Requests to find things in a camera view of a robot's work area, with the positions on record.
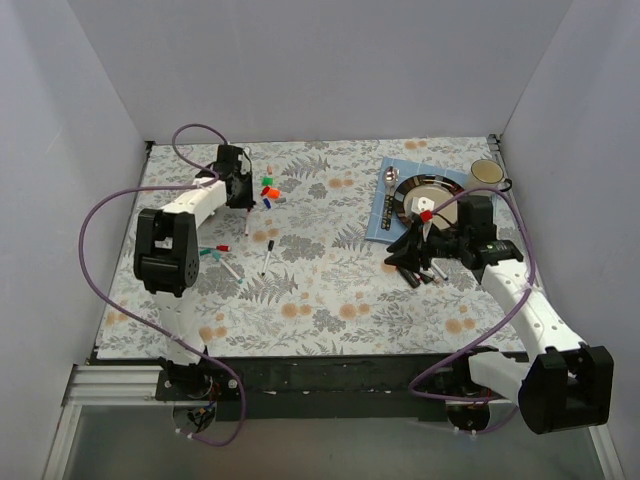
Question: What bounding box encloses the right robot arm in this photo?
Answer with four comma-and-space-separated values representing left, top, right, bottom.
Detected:
385, 189, 614, 434

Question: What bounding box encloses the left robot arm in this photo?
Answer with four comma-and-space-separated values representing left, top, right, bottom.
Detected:
133, 145, 255, 400

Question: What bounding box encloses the blue checked placemat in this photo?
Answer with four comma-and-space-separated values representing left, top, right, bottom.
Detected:
365, 157, 469, 244

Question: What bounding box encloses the black cap marker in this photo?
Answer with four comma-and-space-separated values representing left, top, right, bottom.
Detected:
260, 239, 275, 277

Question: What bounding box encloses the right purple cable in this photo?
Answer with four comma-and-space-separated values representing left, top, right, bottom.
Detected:
408, 187, 537, 435

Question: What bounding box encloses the aluminium frame rail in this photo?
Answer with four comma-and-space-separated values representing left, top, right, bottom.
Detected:
45, 365, 624, 479

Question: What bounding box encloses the metal spoon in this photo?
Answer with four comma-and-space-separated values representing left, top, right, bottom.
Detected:
383, 166, 399, 199

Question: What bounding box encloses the floral tablecloth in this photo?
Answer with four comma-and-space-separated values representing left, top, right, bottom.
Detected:
94, 137, 544, 359

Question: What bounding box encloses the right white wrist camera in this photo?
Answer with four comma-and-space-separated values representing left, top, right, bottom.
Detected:
410, 196, 435, 241

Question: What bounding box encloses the cream enamel mug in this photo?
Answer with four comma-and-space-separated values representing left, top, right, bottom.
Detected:
465, 159, 513, 193

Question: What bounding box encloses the dark rimmed cream plate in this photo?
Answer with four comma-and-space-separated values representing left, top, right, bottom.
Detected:
393, 174, 463, 227

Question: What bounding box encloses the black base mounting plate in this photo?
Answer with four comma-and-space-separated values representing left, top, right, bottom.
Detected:
154, 354, 514, 422

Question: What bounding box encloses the black orange highlighter body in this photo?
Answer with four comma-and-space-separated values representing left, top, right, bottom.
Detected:
397, 267, 421, 289

